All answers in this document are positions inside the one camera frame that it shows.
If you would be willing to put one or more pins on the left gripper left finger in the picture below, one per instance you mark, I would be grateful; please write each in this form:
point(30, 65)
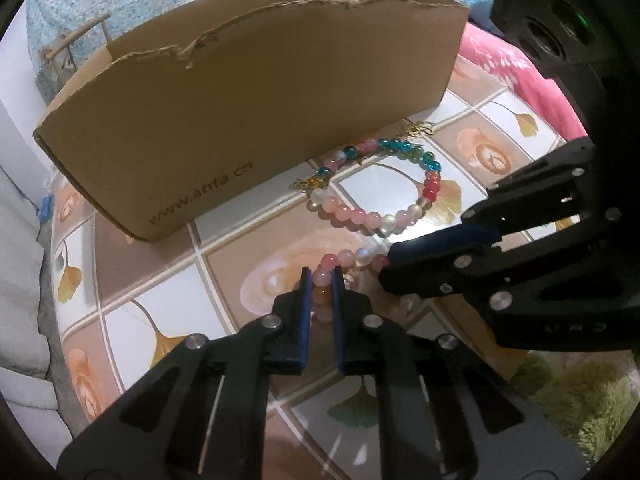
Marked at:
point(199, 413)

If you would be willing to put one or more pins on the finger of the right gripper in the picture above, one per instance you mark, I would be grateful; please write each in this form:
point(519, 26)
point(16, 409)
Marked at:
point(455, 262)
point(554, 187)

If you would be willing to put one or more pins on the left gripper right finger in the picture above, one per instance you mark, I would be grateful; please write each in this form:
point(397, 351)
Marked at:
point(443, 412)

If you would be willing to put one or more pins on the pink floral blanket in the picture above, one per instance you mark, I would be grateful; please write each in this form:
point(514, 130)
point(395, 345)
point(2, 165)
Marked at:
point(513, 68)

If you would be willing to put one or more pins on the green shaggy rug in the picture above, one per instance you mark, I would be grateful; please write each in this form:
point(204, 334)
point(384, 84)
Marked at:
point(588, 397)

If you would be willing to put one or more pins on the white curtain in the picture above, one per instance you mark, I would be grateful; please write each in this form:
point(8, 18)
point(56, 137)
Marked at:
point(25, 352)

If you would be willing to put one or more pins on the brown cardboard box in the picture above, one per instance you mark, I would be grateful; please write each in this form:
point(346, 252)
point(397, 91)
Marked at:
point(202, 103)

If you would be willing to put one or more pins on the wooden chair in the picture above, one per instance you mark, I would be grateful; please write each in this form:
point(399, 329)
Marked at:
point(59, 56)

